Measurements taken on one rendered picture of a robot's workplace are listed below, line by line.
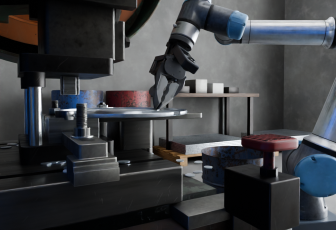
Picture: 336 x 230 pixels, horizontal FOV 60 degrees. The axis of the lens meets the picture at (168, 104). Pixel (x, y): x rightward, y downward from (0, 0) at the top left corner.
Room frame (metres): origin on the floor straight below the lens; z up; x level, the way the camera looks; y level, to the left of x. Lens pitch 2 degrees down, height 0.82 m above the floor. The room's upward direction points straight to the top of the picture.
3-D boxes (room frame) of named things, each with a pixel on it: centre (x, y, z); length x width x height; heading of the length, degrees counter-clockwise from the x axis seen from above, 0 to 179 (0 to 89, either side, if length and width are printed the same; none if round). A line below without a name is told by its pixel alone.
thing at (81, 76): (0.60, 0.22, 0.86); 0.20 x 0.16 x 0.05; 28
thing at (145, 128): (0.68, 0.06, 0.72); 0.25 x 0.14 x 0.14; 118
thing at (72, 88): (0.61, 0.20, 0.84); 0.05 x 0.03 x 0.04; 28
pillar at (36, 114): (0.50, 0.23, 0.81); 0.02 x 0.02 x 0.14
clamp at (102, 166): (0.45, 0.13, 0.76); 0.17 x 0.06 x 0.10; 28
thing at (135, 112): (0.66, 0.10, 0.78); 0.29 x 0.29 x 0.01
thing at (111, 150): (0.60, 0.22, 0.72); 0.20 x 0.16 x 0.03; 28
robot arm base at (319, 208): (0.93, -0.43, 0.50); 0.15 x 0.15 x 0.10
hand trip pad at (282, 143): (0.42, -0.15, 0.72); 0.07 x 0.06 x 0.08; 118
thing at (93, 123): (0.60, 0.21, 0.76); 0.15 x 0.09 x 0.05; 28
